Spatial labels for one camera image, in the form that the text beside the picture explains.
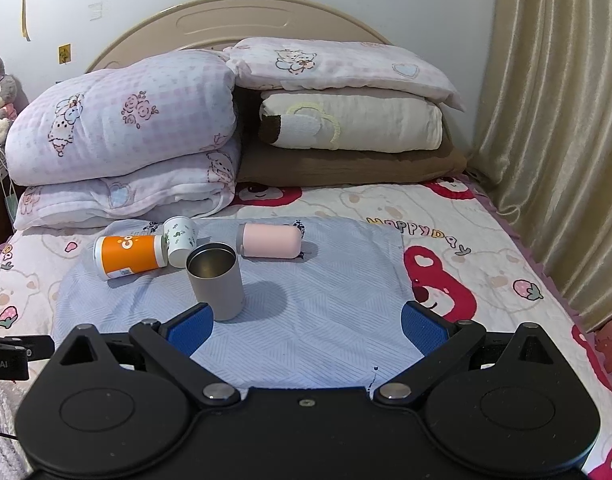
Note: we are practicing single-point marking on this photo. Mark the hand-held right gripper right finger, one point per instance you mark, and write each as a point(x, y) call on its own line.
point(423, 327)

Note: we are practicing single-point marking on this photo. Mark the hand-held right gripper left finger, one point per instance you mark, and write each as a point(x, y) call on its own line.
point(188, 327)

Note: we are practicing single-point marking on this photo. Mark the white leaf-print cup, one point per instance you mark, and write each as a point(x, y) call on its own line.
point(178, 240)

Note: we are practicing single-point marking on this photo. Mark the orange cup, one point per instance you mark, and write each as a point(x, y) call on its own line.
point(130, 255)

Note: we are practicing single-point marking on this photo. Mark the pink cup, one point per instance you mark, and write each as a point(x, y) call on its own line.
point(273, 241)

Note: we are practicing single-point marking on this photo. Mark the grey metal cup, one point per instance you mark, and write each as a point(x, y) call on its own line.
point(218, 285)

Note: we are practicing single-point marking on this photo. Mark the grey fuzzy blanket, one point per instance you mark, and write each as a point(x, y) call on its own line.
point(3, 410)

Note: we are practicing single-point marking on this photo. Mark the light blue cloth mat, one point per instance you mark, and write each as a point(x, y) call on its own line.
point(311, 310)

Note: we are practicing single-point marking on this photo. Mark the pink checked folded quilt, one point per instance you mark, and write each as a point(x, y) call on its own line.
point(135, 120)
point(135, 197)

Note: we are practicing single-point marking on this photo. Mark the green face mask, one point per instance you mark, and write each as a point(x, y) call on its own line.
point(9, 207)

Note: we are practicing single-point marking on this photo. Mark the brown pillow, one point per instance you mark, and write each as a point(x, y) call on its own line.
point(336, 167)

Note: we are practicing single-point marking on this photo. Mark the cream folded blanket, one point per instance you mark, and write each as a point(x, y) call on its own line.
point(386, 122)

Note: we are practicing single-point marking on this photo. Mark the beige curtain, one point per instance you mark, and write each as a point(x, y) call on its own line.
point(561, 110)

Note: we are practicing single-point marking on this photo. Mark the pink bear-print pillow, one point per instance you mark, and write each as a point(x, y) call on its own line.
point(361, 70)

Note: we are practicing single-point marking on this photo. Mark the beige headboard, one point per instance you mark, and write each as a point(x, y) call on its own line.
point(286, 15)

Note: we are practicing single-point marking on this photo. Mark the yellow strip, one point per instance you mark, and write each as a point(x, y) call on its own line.
point(24, 5)

